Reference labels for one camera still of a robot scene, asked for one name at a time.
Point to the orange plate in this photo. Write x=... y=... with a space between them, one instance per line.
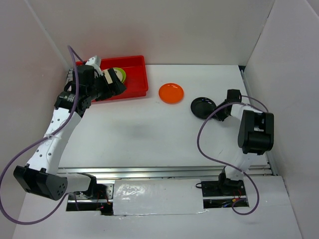
x=171 y=93

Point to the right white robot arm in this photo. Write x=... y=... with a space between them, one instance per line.
x=255 y=137

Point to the lime green plate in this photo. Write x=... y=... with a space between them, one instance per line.
x=121 y=74

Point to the red plastic bin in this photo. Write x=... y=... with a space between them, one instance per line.
x=136 y=75

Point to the cream floral plate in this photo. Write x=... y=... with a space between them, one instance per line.
x=110 y=75

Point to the white foil cover panel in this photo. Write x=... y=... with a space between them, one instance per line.
x=157 y=197

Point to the black plate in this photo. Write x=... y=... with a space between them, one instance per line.
x=202 y=107

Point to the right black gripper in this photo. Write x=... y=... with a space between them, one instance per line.
x=219 y=116

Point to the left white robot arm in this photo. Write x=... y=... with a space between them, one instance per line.
x=39 y=175

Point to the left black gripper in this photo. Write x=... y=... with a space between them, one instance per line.
x=117 y=86

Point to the aluminium front rail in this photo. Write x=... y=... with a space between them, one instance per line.
x=147 y=172

